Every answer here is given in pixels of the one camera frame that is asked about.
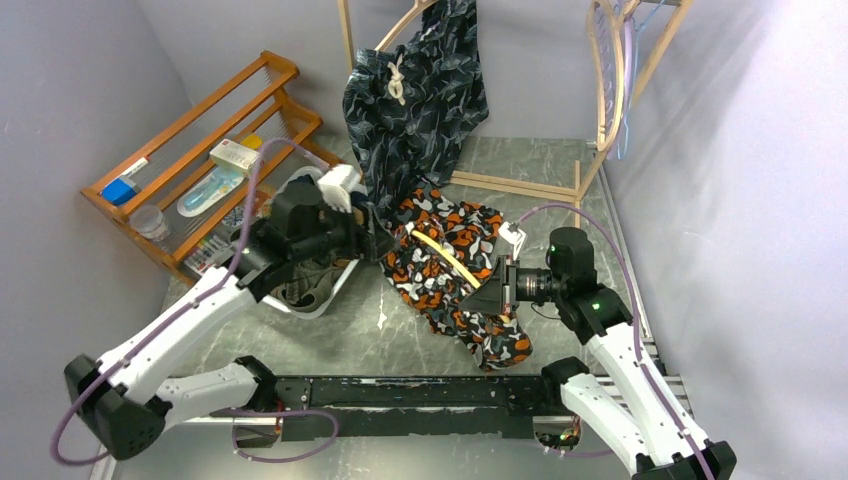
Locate cream yellow hanger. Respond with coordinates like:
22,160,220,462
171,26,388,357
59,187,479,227
409,230,481,289

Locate dark patterned shorts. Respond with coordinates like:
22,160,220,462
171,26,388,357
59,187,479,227
342,1,489,220

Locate wooden clothes rack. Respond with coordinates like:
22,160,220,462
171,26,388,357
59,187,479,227
337,1,691,206

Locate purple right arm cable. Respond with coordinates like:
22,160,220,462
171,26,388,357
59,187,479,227
516,203,720,480

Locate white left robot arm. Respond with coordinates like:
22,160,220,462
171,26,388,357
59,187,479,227
64,182,397,460

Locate blue box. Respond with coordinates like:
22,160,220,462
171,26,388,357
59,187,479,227
100,176,140,206

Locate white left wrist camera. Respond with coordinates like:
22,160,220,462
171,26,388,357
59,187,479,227
316,164,367,213

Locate olive green shorts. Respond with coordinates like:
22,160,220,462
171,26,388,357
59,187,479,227
270,259,350,313

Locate wooden hanger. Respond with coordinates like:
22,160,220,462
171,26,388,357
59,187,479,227
586,0,625,152

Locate clear plastic cup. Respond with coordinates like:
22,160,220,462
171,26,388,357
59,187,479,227
129,205,170,242

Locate orange wooden shelf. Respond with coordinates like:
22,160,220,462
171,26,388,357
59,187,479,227
81,50,341,285

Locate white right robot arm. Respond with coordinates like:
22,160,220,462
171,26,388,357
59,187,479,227
460,227,737,479

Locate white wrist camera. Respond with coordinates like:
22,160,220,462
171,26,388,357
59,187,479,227
316,164,367,213
498,222,527,260

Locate orange camo shorts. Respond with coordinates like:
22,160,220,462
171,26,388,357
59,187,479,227
381,186,533,371

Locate light blue wire hanger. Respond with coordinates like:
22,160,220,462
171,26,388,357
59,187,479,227
616,1,666,160

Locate white medicine box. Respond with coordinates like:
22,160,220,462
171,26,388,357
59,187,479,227
209,139,261,177

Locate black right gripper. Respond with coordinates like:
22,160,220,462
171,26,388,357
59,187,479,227
459,254,567,314

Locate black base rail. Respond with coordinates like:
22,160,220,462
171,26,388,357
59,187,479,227
209,374,604,442

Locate marker pen set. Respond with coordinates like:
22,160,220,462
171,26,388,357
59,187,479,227
183,233,229,275

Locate white plastic laundry basket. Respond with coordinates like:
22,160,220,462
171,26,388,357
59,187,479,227
211,166,369,321

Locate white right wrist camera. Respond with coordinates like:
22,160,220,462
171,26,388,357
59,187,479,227
498,222,527,260

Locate blue blister pack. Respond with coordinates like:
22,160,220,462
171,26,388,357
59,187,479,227
177,166,245,218

